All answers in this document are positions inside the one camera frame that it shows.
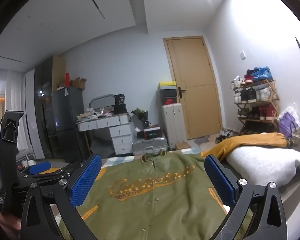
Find green yellow varsity jacket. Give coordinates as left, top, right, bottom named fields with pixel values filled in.
left=77, top=151, right=225, bottom=239

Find person's left hand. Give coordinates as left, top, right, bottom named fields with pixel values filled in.
left=0, top=212, right=21, bottom=239

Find checkered bed sheet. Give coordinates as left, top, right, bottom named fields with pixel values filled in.
left=37, top=147, right=206, bottom=178

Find white drawer desk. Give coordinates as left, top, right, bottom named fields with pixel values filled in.
left=77, top=113, right=135, bottom=155

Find grey fleece blanket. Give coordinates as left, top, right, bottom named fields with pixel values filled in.
left=226, top=146, right=300, bottom=187

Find silver aluminium suitcase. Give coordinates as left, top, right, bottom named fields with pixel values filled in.
left=132, top=138, right=168, bottom=155

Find black refrigerator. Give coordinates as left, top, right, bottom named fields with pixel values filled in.
left=52, top=87, right=90, bottom=163

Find black red box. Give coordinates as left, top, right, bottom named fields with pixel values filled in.
left=143, top=127, right=162, bottom=140

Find cardboard box on floor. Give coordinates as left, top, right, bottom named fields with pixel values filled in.
left=175, top=142, right=191, bottom=150

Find white tall suitcase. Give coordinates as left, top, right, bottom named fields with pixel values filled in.
left=161, top=103, right=187, bottom=150

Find shoes pile on floor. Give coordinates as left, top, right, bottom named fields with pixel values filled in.
left=215, top=128, right=239, bottom=144

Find purple bag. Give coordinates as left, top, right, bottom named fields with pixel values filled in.
left=277, top=104, right=300, bottom=138

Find stacked shoe boxes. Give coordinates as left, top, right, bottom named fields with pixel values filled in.
left=158, top=81, right=178, bottom=106

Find wooden shoe rack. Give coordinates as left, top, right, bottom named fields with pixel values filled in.
left=230, top=67, right=280, bottom=135

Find wooden door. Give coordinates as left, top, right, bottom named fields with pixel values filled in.
left=163, top=36, right=222, bottom=139

